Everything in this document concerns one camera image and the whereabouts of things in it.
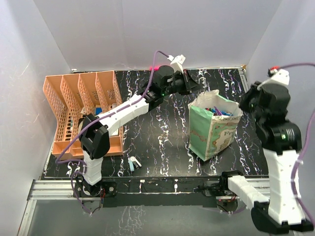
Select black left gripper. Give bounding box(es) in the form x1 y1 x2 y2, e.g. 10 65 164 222
161 69 202 97

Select green illustrated paper gift bag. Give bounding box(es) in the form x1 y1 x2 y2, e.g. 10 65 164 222
188 89 243 161

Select purple Fox's candy packet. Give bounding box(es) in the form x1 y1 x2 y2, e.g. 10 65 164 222
212 106 222 116

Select blue chocolate snack packet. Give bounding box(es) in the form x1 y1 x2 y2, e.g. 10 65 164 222
220 111 234 116

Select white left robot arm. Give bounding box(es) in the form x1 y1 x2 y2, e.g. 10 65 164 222
79 65 201 196

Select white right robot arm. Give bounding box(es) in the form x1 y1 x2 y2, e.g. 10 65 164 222
219 82 315 235

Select white papers in organizer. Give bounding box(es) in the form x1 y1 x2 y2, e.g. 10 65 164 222
106 103 120 137

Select blue box in organizer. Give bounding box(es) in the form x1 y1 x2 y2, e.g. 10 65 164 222
95 107 102 115

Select small teal white clip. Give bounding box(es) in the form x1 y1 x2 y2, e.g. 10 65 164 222
128 156 142 172

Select orange plastic desk organizer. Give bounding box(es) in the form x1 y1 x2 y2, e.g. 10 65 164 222
43 71 122 157

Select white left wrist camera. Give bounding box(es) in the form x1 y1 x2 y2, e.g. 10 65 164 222
167 55 186 73

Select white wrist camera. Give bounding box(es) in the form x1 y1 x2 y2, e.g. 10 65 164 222
257 66 290 90
167 55 186 73

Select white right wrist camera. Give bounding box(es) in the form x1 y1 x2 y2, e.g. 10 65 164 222
257 66 290 90

